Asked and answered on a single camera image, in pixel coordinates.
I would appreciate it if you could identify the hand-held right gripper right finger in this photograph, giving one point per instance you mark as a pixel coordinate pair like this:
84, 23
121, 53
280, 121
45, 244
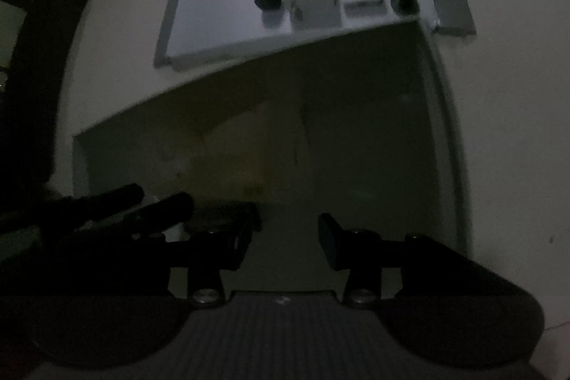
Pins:
329, 242

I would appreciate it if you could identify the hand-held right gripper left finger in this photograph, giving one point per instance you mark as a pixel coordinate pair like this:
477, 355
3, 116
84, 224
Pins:
242, 246

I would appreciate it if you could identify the white cardboard box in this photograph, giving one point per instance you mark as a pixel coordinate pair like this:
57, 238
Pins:
356, 139

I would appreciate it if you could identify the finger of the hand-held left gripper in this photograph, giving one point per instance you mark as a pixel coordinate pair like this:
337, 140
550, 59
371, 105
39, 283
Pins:
173, 204
120, 195

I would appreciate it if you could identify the dark wooden furniture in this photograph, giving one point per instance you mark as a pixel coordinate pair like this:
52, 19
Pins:
35, 73

